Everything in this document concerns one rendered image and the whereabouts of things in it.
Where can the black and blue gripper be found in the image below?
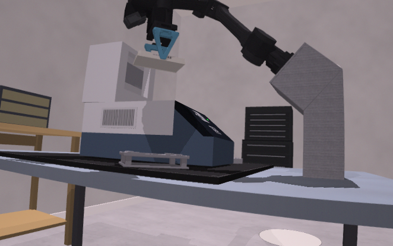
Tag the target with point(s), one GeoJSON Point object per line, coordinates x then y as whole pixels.
{"type": "Point", "coordinates": [158, 31]}

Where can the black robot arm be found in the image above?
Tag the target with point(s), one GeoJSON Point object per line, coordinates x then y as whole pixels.
{"type": "Point", "coordinates": [260, 46]}

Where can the white real-time pcr cycler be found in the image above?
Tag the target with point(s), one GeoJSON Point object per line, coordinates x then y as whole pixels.
{"type": "Point", "coordinates": [111, 126]}

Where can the white well pcr plate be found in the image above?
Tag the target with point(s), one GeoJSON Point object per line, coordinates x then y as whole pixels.
{"type": "Point", "coordinates": [152, 60]}

